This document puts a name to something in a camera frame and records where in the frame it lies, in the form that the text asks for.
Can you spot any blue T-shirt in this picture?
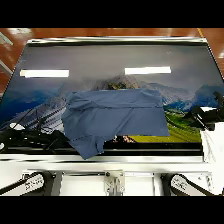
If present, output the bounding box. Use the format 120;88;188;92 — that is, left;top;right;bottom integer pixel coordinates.
61;87;171;161

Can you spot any white garment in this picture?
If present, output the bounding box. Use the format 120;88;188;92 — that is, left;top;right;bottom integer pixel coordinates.
199;121;224;165

